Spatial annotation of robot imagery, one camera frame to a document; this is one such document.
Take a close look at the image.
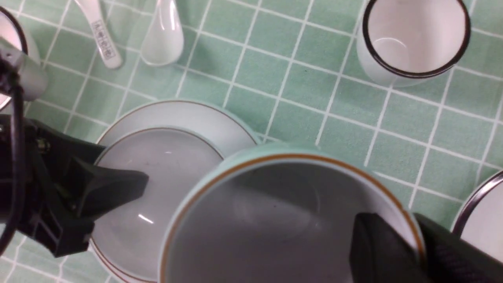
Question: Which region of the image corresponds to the pale blue thin-rimmed bowl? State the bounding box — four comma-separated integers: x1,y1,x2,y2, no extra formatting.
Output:
92,127,224,283

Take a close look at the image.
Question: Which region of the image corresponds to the pale blue round plate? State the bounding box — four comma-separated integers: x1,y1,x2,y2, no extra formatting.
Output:
90,99,261,283

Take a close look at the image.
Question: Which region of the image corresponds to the black-rimmed white cup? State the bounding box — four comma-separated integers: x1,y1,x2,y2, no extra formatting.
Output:
357,0,471,87

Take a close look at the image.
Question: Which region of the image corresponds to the black-rimmed white bowl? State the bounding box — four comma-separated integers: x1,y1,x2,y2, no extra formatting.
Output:
0,7,48,101

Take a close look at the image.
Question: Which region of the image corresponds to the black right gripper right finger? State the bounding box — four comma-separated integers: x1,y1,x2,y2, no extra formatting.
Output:
414,213,503,283

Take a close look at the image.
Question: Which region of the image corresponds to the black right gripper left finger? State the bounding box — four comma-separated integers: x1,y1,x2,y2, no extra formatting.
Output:
350,213,429,283

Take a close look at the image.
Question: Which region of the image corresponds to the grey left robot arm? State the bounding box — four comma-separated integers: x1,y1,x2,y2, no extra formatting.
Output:
0,38,149,258

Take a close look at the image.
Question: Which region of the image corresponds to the plain pale blue spoon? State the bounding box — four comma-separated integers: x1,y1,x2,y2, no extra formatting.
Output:
140,0,184,67

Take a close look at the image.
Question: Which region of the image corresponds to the white spoon with printed handle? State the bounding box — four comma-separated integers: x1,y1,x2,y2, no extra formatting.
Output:
75,0,123,69

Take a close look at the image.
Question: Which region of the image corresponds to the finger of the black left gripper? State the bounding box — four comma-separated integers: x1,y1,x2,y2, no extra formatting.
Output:
67,158,149,221

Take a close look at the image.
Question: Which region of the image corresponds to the black cable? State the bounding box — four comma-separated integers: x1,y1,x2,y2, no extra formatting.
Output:
0,59,28,256

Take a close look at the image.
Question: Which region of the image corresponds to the green checkered tablecloth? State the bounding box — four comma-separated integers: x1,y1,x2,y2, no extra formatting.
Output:
0,0,503,283

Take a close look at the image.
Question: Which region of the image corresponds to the black-rimmed cartoon plate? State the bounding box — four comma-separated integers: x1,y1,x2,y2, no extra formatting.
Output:
451,171,503,262

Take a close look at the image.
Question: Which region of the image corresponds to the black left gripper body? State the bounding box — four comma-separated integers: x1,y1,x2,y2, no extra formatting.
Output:
1,118,105,258

